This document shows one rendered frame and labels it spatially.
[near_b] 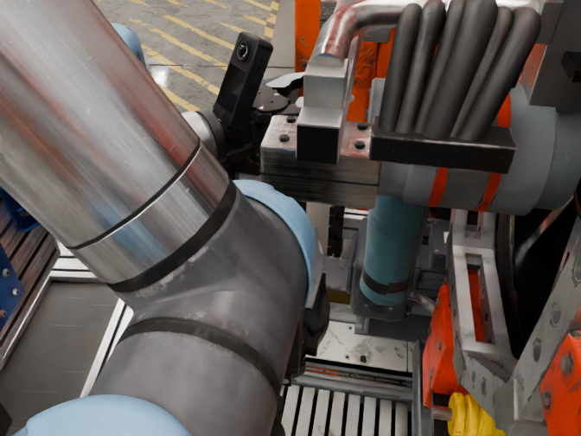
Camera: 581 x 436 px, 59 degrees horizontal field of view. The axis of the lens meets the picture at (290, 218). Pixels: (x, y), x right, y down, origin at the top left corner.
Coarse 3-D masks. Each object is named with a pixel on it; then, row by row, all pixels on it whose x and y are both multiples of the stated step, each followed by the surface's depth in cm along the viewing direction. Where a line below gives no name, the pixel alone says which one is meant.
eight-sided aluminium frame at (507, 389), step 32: (480, 224) 79; (448, 256) 78; (480, 256) 76; (576, 256) 33; (480, 288) 75; (576, 288) 33; (544, 320) 38; (576, 320) 33; (480, 352) 62; (544, 352) 37; (480, 384) 53; (512, 384) 42; (512, 416) 41; (544, 416) 40
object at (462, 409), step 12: (456, 396) 68; (468, 396) 68; (432, 408) 69; (444, 408) 68; (456, 408) 66; (468, 408) 66; (480, 408) 66; (456, 420) 66; (468, 420) 66; (480, 420) 66; (492, 420) 65; (456, 432) 66; (468, 432) 66; (480, 432) 66; (492, 432) 65
